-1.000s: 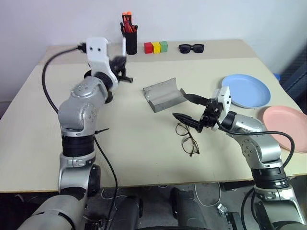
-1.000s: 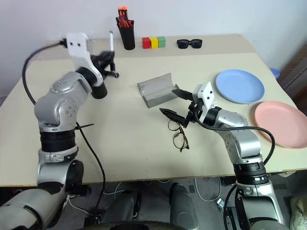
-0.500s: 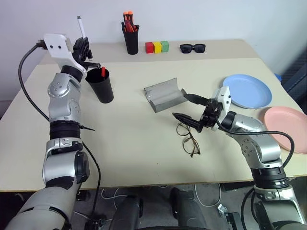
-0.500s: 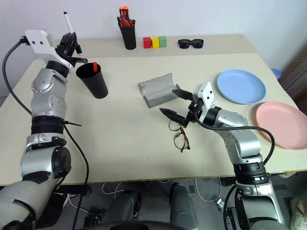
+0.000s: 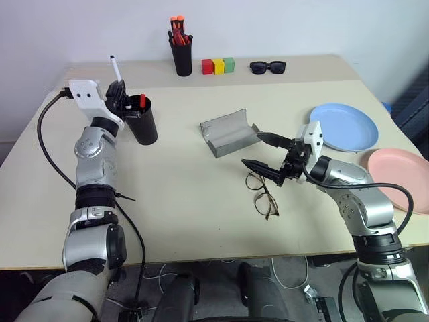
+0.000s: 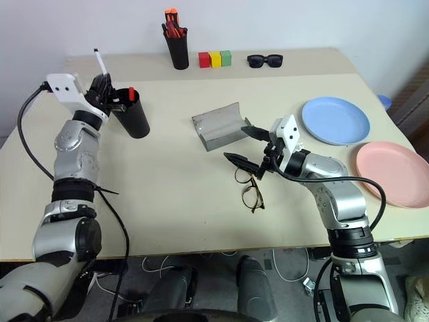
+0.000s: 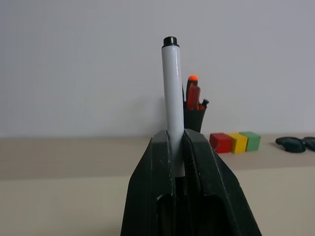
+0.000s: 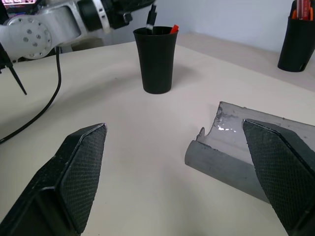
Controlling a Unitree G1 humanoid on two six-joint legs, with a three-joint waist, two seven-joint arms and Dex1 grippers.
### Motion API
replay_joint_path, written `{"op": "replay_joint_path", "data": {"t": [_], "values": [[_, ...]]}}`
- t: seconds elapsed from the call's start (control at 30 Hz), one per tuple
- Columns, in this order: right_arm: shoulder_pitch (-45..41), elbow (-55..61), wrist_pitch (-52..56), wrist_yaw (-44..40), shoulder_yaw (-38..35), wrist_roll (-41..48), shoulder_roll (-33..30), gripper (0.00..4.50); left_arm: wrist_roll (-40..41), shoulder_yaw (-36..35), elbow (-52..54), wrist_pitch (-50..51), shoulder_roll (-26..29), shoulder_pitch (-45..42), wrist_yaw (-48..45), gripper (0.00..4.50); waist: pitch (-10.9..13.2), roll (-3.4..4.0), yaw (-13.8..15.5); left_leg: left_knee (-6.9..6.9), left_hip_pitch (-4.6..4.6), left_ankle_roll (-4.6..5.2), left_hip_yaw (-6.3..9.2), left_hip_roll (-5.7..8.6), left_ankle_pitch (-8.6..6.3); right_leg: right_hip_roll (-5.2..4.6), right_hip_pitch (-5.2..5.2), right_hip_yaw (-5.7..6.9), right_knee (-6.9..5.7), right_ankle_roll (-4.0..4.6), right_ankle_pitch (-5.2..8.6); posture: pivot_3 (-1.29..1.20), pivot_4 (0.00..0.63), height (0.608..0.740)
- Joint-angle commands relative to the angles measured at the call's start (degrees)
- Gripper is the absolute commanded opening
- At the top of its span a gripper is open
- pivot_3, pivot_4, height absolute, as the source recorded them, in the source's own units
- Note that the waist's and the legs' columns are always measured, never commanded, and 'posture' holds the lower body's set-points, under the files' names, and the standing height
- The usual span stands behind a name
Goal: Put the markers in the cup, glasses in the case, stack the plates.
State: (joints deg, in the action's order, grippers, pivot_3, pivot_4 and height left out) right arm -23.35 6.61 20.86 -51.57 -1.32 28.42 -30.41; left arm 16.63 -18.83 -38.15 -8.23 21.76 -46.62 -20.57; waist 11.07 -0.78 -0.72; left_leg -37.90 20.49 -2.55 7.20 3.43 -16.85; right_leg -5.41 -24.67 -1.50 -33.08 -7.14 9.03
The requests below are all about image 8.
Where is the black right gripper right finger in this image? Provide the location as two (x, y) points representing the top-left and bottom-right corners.
(242, 118), (315, 236)

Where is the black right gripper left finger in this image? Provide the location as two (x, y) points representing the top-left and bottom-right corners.
(0, 122), (108, 236)

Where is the black marker with white label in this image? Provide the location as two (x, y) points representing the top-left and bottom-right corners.
(145, 3), (158, 34)

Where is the grey open glasses case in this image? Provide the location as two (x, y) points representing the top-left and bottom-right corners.
(184, 100), (315, 205)

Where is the black plastic cup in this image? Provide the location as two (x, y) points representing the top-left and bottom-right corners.
(132, 25), (178, 95)

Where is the monitor with pink screen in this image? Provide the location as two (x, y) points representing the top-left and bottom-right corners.
(4, 0), (38, 12)

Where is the black pen holder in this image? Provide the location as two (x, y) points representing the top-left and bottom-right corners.
(277, 15), (315, 73)

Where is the red pen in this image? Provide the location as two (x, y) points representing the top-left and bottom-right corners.
(296, 0), (313, 21)

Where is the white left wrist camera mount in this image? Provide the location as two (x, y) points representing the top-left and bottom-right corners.
(92, 0), (112, 34)

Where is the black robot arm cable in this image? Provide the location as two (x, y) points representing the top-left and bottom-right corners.
(0, 46), (63, 145)

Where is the black pointed strap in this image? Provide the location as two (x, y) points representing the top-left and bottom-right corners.
(0, 41), (28, 96)

